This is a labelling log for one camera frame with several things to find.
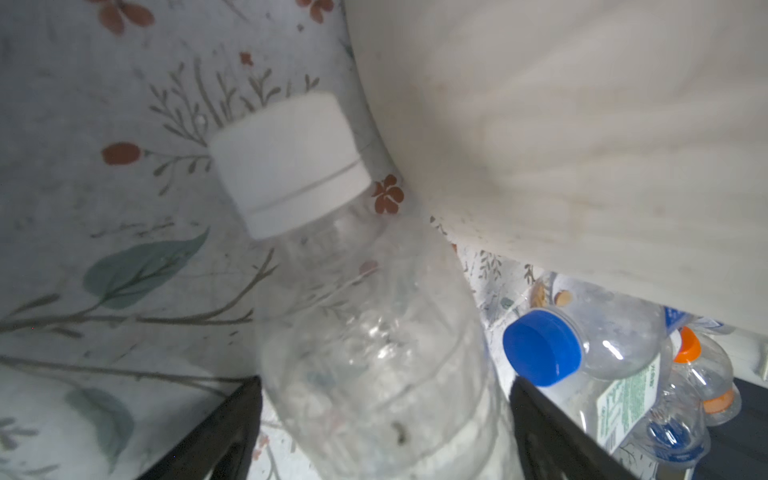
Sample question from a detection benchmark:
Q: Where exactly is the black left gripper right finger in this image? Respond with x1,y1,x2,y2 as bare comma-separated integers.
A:
509,376,635,480

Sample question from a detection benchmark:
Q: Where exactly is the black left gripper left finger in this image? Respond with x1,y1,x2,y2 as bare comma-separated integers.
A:
139,376,263,480

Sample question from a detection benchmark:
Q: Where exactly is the pepsi label clear bottle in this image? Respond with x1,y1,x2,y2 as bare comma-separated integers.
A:
613,382,711,479

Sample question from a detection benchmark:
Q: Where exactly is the blue label water bottle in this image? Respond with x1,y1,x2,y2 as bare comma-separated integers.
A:
502,272,691,388

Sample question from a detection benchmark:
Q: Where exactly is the orange label clear bottle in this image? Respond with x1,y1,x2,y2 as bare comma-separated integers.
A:
673,327,742,427

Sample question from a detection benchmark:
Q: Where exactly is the clear bottle white cap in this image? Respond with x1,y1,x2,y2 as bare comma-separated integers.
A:
209,93,522,479

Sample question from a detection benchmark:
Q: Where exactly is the cream ribbed waste bin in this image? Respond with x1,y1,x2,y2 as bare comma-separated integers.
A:
345,1,767,333

